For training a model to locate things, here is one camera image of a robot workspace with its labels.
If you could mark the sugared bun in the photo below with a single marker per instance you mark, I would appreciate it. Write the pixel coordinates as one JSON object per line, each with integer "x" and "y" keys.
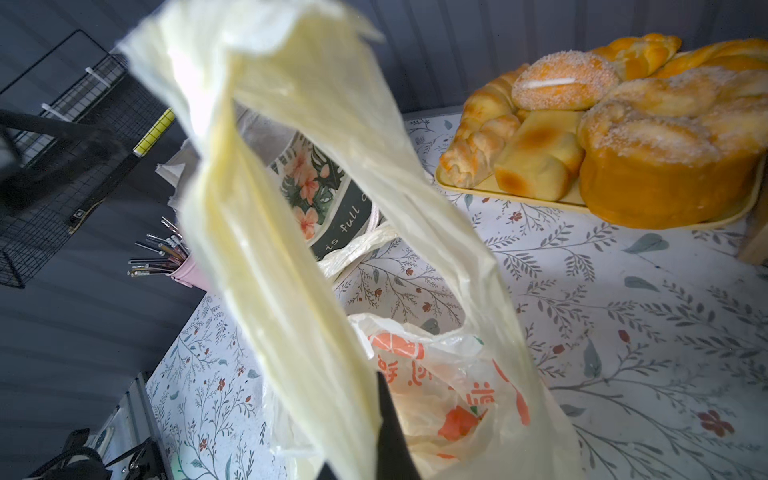
{"x": 566, "y": 80}

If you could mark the square bread roll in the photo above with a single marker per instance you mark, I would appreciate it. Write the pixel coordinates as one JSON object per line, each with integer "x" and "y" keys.
{"x": 543, "y": 157}

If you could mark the yellow plastic grocery bag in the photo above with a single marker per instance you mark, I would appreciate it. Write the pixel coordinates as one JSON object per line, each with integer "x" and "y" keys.
{"x": 470, "y": 401}

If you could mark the yellow bread tray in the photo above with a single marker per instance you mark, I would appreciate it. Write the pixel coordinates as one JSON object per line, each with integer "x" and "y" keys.
{"x": 652, "y": 56}

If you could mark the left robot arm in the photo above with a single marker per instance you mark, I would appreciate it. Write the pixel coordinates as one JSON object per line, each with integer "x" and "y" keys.
{"x": 78, "y": 461}

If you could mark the black wire wall basket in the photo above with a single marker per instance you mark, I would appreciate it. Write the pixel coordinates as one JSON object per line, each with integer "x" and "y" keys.
{"x": 73, "y": 125}

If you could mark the braided bread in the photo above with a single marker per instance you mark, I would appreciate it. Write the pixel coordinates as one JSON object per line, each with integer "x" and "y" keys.
{"x": 487, "y": 124}

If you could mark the canvas tote bag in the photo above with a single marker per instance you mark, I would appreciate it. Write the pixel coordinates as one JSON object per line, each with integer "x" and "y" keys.
{"x": 329, "y": 207}

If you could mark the round sugared bread loaf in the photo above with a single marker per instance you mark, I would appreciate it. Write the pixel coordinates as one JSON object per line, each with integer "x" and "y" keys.
{"x": 666, "y": 153}

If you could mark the pink pencil cup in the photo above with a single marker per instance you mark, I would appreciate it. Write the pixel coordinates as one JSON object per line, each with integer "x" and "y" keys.
{"x": 170, "y": 257}

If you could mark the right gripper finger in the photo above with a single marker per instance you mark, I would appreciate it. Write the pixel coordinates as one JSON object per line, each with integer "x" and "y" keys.
{"x": 394, "y": 461}

